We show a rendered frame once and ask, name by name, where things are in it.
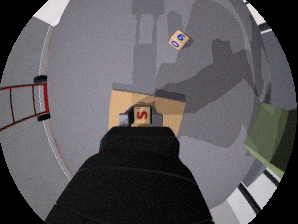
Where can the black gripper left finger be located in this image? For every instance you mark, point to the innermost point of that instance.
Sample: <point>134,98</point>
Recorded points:
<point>127,118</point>

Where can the tan flat mat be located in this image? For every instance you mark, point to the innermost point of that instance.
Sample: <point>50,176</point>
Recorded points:
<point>172,110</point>

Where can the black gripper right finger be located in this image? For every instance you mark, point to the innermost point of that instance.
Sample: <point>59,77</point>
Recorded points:
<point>156,119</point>

